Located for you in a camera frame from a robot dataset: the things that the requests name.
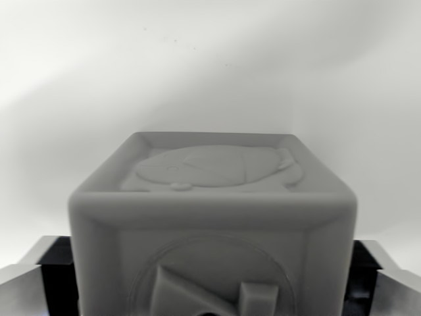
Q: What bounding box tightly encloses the black-tipped silver gripper left finger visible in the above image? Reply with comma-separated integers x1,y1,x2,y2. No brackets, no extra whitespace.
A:
0,235,82,316

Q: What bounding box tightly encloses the black-tipped silver gripper right finger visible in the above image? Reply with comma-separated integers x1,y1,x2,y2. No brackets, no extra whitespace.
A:
341,240,421,316

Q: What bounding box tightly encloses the grey embossed toy cube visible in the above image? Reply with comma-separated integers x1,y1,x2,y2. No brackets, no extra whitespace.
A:
67,131,359,316

